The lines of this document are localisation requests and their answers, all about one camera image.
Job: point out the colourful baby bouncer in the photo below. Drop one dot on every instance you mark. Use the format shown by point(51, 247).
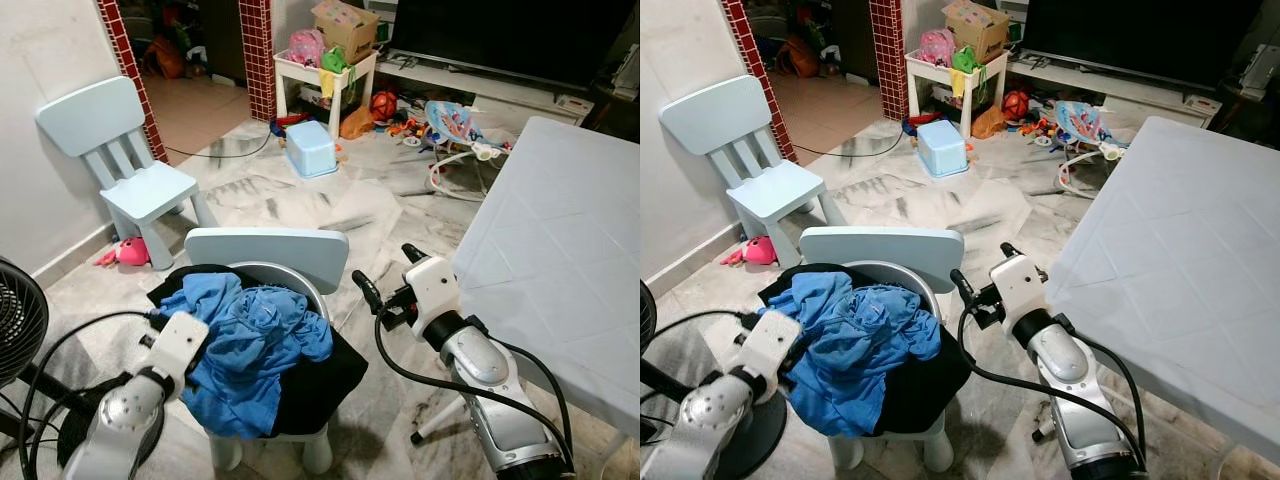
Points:
point(455, 125)
point(1082, 125)

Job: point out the red ball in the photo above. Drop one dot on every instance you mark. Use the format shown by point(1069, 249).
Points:
point(384, 105)
point(1016, 105)

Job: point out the light blue plastic bin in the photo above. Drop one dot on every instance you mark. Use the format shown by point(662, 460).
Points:
point(942, 150)
point(310, 150)

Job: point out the brown cardboard box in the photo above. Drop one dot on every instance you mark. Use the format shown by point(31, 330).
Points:
point(345, 28)
point(978, 28)

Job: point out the blue shirt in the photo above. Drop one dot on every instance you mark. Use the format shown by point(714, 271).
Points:
point(860, 350)
point(250, 350)

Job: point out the white television console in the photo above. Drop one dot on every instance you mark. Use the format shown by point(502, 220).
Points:
point(500, 90)
point(1120, 88)

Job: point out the green bag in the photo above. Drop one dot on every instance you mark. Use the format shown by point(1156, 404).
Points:
point(335, 60)
point(965, 60)

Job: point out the black garment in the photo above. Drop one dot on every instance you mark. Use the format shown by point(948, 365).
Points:
point(930, 390)
point(320, 390)

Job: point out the pink bag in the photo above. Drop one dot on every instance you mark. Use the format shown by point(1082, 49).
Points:
point(937, 48)
point(305, 48)

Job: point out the black television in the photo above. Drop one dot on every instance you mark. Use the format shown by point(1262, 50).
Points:
point(1140, 35)
point(510, 35)

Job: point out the pale blue kids chair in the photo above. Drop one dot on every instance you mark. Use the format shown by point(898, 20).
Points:
point(270, 250)
point(770, 190)
point(140, 190)
point(880, 248)

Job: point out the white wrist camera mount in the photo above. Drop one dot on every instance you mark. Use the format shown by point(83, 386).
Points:
point(1018, 285)
point(770, 345)
point(182, 345)
point(432, 290)

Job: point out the small white kids table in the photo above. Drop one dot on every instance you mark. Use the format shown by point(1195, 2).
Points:
point(300, 80)
point(930, 80)

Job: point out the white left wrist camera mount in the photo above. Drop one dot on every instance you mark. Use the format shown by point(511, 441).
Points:
point(182, 345)
point(770, 345)

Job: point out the orange brown bag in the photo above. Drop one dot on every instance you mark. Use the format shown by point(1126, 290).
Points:
point(988, 124)
point(357, 125)

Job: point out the pink toy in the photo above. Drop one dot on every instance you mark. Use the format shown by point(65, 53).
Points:
point(130, 252)
point(758, 250)

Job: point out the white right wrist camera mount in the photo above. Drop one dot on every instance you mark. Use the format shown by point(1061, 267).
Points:
point(432, 290)
point(1018, 285)

